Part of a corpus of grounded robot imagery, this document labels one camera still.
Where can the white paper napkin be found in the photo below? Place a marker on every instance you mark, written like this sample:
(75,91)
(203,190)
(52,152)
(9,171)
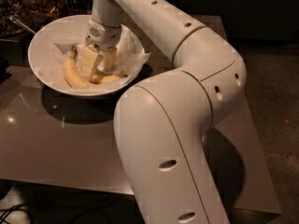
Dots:
(128,61)

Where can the black object at left edge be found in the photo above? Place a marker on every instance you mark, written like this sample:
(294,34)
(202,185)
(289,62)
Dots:
(4,65)

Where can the yellow banana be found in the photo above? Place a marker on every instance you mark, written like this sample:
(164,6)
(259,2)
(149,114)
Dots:
(100,77)
(70,71)

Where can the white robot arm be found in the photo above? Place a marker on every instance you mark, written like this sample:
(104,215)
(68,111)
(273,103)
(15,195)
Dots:
(160,121)

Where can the glass bowl of nuts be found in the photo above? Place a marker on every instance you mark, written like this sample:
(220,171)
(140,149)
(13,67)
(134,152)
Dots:
(10,8)

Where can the white ceramic bowl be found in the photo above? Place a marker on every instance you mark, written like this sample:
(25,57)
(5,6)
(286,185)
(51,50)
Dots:
(67,28)

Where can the glass jar of snacks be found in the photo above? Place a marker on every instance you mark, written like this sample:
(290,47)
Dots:
(50,9)

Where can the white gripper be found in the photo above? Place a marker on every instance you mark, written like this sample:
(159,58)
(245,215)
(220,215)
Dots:
(104,35)

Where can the metal spoon handle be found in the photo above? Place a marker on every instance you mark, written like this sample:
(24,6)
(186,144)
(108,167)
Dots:
(15,19)

